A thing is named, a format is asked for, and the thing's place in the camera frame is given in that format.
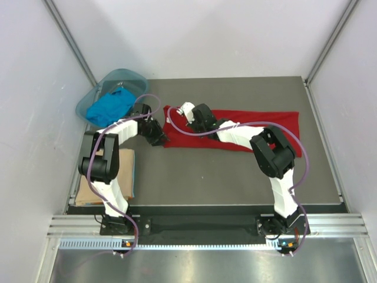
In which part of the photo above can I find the red t-shirt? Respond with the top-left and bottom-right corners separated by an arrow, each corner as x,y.
163,105 -> 300,152

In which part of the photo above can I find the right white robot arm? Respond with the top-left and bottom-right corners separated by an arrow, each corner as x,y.
181,103 -> 299,234

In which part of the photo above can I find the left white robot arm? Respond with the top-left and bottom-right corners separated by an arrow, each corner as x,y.
78,103 -> 168,235

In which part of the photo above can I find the teal plastic basket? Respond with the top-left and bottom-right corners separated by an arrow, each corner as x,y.
75,68 -> 149,128

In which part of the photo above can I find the folded tan t-shirt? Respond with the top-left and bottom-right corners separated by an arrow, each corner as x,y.
75,149 -> 135,206

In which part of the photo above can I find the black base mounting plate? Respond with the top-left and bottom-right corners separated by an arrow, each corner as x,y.
100,205 -> 310,245

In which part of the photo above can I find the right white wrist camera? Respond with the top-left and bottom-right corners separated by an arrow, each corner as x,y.
176,102 -> 195,124

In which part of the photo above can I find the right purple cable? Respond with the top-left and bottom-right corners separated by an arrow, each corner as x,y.
168,106 -> 312,256

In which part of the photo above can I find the purple cable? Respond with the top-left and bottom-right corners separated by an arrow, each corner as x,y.
168,106 -> 312,256
88,94 -> 162,255

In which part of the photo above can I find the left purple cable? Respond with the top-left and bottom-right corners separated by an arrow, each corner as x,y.
88,94 -> 162,255

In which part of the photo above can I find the slotted cable duct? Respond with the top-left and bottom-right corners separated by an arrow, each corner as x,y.
59,238 -> 294,251

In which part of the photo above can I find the aluminium frame rail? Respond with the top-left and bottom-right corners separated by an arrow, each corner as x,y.
47,213 -> 368,238

